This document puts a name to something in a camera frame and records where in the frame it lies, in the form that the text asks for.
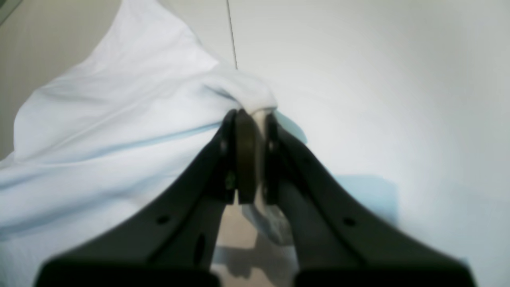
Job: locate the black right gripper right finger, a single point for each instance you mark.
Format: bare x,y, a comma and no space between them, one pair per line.
340,243

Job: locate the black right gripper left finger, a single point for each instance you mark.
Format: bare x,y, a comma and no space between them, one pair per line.
171,241

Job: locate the white T-shirt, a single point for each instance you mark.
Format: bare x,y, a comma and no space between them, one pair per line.
96,144

